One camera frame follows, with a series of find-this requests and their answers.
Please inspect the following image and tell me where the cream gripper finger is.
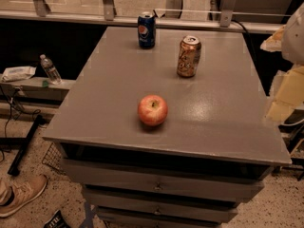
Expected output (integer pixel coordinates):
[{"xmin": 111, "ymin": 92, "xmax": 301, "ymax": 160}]
[
  {"xmin": 266, "ymin": 65, "xmax": 304, "ymax": 123},
  {"xmin": 260, "ymin": 26, "xmax": 285, "ymax": 52}
]

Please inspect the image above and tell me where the orange soda can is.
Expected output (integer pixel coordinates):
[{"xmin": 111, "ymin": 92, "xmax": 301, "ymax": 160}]
[{"xmin": 177, "ymin": 35, "xmax": 201, "ymax": 77}]

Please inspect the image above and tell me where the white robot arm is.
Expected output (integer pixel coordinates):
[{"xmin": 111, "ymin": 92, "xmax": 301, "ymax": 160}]
[{"xmin": 260, "ymin": 5, "xmax": 304, "ymax": 123}]

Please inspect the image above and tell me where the blue Pepsi can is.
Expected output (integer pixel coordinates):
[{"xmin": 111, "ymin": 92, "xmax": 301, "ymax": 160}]
[{"xmin": 138, "ymin": 11, "xmax": 156, "ymax": 48}]

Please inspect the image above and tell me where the red apple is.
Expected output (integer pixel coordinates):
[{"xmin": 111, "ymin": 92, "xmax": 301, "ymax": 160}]
[{"xmin": 138, "ymin": 95, "xmax": 168, "ymax": 126}]

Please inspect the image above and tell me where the grey drawer cabinet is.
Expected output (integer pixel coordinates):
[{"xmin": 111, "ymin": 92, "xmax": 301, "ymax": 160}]
[{"xmin": 45, "ymin": 27, "xmax": 291, "ymax": 228}]

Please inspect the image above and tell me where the clear plastic water bottle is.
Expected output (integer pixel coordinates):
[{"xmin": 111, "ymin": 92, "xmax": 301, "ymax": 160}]
[{"xmin": 40, "ymin": 54, "xmax": 62, "ymax": 85}]

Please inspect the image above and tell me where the white wipes packet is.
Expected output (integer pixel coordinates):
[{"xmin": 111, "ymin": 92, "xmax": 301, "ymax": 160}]
[{"xmin": 1, "ymin": 66, "xmax": 36, "ymax": 82}]

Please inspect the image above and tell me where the black printed bag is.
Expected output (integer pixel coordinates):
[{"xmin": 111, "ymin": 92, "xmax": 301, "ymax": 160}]
[{"xmin": 44, "ymin": 210, "xmax": 71, "ymax": 228}]

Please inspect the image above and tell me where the black metal stand leg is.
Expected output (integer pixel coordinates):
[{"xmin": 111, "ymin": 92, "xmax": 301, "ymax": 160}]
[{"xmin": 8, "ymin": 115, "xmax": 43, "ymax": 177}]

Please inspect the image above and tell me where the tan sneaker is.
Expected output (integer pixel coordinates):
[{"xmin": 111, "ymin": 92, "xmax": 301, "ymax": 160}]
[{"xmin": 0, "ymin": 175, "xmax": 48, "ymax": 218}]

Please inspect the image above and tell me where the wire mesh basket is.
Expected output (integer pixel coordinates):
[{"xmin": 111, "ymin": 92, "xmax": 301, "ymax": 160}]
[{"xmin": 42, "ymin": 143, "xmax": 65, "ymax": 175}]

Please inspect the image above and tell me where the black cable on floor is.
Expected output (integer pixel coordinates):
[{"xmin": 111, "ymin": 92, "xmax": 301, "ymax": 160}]
[{"xmin": 0, "ymin": 85, "xmax": 42, "ymax": 163}]

